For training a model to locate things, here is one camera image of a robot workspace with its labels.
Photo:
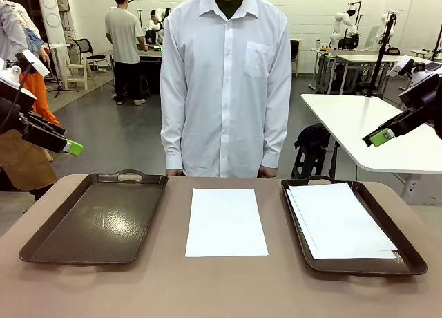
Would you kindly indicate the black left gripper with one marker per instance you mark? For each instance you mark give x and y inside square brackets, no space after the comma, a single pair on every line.
[14,110]

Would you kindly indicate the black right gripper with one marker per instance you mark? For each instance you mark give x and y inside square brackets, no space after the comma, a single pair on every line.
[430,100]

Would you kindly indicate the white A4 paper sheet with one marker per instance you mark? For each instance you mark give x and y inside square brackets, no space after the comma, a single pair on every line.
[342,221]
[297,214]

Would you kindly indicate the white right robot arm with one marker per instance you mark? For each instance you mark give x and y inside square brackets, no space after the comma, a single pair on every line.
[433,67]

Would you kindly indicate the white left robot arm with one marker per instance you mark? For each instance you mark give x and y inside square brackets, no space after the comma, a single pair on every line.
[7,74]

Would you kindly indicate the person's left forearm white sleeve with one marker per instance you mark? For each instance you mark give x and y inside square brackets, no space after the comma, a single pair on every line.
[274,138]

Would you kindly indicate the person's right forearm white sleeve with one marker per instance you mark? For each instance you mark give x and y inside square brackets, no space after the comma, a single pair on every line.
[172,138]

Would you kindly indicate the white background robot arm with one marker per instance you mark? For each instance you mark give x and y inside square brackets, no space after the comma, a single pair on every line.
[385,31]
[340,27]

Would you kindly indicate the person's left hand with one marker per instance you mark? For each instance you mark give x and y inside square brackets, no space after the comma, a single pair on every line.
[268,171]

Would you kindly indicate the person's right hand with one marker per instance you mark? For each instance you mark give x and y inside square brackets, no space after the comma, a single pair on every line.
[175,173]

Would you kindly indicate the figure in orange skirt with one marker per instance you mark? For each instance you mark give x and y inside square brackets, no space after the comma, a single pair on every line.
[41,96]

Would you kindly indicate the person in brown apron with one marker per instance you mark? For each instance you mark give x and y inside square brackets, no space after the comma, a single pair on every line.
[20,159]

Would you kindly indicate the white rounded table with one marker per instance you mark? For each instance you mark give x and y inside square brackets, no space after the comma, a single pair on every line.
[345,124]

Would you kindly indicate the black floor tripod stand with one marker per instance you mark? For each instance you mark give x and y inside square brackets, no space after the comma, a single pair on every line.
[60,86]

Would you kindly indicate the white wooden folding chair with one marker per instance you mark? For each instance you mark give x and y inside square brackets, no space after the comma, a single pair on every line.
[77,72]

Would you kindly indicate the grey background work table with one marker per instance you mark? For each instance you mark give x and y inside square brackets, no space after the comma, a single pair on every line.
[362,60]

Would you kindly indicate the black bag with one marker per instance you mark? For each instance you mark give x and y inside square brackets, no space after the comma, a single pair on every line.
[312,135]

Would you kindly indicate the black step stool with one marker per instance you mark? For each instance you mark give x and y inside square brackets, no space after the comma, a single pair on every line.
[309,162]

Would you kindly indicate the black mesh office chair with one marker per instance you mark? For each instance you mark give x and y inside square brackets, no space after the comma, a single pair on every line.
[83,46]

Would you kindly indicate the white tower air conditioner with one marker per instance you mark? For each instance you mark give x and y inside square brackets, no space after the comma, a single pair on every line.
[52,17]

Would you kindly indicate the black background chair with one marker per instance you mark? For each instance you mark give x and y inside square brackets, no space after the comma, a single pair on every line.
[294,55]

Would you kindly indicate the person in grey t-shirt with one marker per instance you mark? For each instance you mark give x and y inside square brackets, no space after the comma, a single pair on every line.
[124,34]

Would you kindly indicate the dark background workbench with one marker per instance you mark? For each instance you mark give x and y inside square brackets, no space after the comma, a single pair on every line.
[152,55]

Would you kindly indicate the white black humanoid robot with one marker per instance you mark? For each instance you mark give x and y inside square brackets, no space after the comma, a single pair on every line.
[157,24]

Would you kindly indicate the person in white shirt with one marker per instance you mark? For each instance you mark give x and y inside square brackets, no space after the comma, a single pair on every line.
[224,72]

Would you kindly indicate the white A4 paper stack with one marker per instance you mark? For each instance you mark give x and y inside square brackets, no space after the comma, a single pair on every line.
[226,224]

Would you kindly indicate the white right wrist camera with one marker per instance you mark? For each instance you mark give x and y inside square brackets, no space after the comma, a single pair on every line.
[400,65]

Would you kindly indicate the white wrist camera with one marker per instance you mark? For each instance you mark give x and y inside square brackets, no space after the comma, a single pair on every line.
[400,65]
[36,64]

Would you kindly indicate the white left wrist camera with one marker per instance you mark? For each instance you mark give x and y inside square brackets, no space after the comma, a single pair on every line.
[36,64]

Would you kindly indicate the black tripod pole with camera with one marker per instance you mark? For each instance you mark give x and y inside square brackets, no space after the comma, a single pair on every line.
[380,55]

